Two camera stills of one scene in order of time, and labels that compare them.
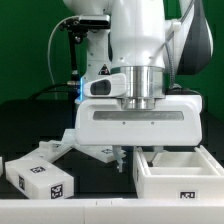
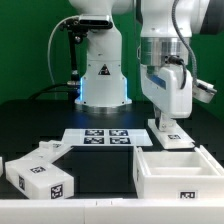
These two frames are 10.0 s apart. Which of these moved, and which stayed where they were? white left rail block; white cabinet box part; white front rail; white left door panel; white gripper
Moved: white gripper
Stayed: white cabinet box part; white front rail; white left door panel; white left rail block
